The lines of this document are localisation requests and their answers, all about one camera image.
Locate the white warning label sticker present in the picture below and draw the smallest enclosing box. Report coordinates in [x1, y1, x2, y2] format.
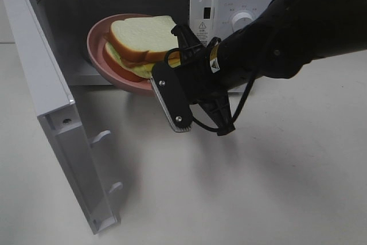
[193, 19, 213, 46]

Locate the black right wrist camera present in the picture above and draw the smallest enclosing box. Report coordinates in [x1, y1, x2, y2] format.
[150, 61, 193, 133]

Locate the toy sandwich with cheese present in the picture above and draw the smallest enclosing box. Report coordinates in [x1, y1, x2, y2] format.
[103, 15, 178, 82]

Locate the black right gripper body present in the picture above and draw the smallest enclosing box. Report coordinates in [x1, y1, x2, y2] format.
[174, 46, 228, 104]

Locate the upper white power knob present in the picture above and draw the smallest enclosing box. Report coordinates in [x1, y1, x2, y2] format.
[231, 10, 255, 32]

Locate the pink round plate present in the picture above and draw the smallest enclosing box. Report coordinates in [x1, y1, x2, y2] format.
[87, 13, 153, 96]

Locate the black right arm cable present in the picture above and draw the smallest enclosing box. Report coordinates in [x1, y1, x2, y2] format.
[163, 0, 345, 134]

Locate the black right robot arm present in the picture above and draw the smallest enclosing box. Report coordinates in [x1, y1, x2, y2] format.
[166, 0, 366, 136]

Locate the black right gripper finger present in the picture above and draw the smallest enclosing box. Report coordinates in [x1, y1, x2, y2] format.
[171, 24, 205, 64]
[197, 92, 235, 136]

